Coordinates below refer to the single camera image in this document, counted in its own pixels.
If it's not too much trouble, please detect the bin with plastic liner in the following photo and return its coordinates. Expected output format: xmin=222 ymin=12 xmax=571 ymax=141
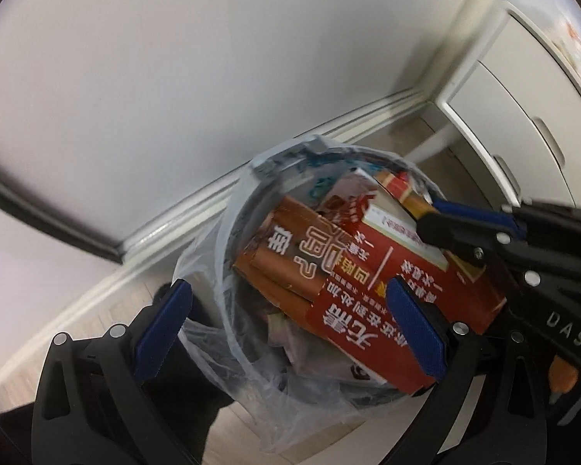
xmin=174 ymin=133 xmax=449 ymax=465

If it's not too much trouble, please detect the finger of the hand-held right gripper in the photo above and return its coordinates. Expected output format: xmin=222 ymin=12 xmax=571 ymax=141
xmin=433 ymin=198 xmax=581 ymax=246
xmin=416 ymin=212 xmax=546 ymax=292

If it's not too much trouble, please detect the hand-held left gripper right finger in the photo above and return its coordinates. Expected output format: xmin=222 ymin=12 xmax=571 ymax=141
xmin=386 ymin=275 xmax=548 ymax=465

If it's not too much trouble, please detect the white baseboard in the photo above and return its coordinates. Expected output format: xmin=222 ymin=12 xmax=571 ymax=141
xmin=0 ymin=88 xmax=429 ymax=386

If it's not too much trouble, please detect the white drawer cabinet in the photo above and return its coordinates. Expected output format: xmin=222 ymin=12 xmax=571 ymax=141
xmin=433 ymin=2 xmax=581 ymax=214

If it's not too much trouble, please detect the grey round trash bin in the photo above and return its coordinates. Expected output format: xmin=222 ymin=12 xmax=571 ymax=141
xmin=218 ymin=138 xmax=446 ymax=398

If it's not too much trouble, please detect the red cardboard box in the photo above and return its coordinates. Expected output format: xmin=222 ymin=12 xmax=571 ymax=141
xmin=232 ymin=169 xmax=509 ymax=395

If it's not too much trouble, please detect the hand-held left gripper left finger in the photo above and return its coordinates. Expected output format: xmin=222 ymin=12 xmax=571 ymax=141
xmin=31 ymin=281 xmax=194 ymax=465

